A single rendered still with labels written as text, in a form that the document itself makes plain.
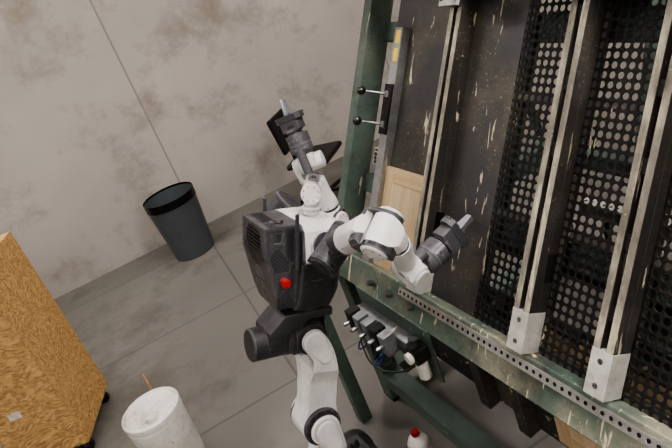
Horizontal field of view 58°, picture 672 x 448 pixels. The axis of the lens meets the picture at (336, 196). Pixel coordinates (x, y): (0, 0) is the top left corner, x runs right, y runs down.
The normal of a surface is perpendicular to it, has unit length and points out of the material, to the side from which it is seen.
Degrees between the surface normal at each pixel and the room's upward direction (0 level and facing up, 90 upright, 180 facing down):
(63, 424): 90
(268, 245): 90
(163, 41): 90
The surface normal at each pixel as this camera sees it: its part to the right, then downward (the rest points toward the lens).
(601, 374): -0.87, -0.04
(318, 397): 0.48, 0.21
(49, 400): 0.14, 0.37
